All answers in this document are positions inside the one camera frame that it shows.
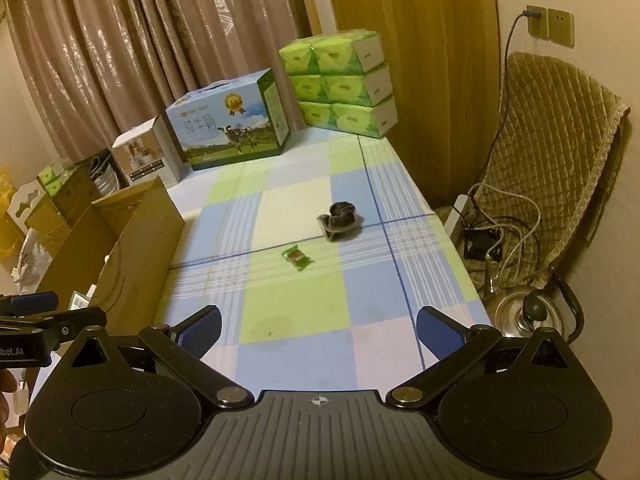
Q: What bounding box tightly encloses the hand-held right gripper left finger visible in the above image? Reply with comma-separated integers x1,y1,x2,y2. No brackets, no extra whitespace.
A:
60,304,256,410

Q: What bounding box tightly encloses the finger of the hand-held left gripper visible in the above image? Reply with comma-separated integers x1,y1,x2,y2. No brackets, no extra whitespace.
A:
0,292,60,316
0,305,109,347

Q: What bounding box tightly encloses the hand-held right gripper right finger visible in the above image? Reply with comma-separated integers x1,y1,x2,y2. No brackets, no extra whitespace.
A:
386,305,583,410

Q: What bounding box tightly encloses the large cardboard box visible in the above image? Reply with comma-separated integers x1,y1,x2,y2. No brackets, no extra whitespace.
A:
37,175,186,337

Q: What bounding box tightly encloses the person's left hand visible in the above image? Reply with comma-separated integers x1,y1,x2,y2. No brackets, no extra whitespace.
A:
0,371,19,442

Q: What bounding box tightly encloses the clear plastic bag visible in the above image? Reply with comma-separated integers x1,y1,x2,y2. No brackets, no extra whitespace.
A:
12,229,54,292

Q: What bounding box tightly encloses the steel kettle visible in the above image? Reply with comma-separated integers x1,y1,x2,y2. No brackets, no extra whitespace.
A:
482,284,584,347

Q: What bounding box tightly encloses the black power adapter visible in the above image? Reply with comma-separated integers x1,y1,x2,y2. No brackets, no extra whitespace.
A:
462,227,504,262

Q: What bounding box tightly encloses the checked tablecloth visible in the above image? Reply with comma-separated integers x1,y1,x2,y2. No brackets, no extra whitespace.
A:
152,127,494,394

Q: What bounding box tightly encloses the white power strip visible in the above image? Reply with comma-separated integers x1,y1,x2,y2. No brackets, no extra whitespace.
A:
442,193,474,247

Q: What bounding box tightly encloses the green wrapped candy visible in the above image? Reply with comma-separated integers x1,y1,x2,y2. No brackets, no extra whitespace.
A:
280,244,315,272

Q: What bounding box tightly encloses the small brown cardboard box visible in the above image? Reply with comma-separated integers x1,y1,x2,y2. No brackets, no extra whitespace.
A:
52,167,101,212

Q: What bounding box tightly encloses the small green tissue pack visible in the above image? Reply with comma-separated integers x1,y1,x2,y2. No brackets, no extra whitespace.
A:
37,162,66,197

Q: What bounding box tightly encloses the dark brown wrapped snack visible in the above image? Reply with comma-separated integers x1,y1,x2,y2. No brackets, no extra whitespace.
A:
315,201,364,242

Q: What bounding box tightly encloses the white appliance box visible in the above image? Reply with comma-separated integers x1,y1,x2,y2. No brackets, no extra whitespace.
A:
110,114,184,191

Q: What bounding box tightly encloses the quilted chair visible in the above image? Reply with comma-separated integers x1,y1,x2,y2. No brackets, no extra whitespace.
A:
434,51,632,282

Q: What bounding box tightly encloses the blue cow print gift box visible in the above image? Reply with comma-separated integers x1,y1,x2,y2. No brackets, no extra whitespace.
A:
164,67,292,171

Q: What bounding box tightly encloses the stack of green tissue packs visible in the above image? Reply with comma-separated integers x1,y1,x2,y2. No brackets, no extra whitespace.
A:
278,29,399,140

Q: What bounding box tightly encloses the yellow curtain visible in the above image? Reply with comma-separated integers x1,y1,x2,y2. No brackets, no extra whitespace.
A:
319,0,501,202

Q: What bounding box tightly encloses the brown curtain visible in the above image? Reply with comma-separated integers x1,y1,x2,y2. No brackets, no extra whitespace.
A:
0,0,322,162

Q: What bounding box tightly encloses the white cable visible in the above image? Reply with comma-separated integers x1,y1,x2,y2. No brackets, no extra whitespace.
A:
467,182,542,273

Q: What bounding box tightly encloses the dark charger cable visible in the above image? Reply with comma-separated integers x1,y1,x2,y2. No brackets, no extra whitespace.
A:
499,12,526,113

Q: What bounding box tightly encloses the beige wall socket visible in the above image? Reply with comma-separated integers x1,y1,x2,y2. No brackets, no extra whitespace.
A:
526,5,549,40
547,8,576,47

